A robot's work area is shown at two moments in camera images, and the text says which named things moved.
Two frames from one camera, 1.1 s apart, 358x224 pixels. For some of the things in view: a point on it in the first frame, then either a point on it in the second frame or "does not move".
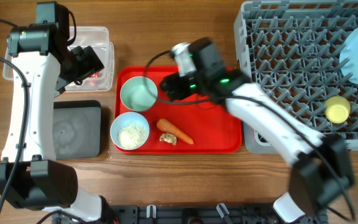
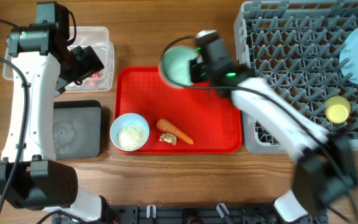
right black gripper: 170,87 -> 196,71
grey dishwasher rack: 291,50 does not move
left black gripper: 91,63 does not move
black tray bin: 78,129 does not move
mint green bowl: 138,93 -> 174,67
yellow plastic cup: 337,109 does not move
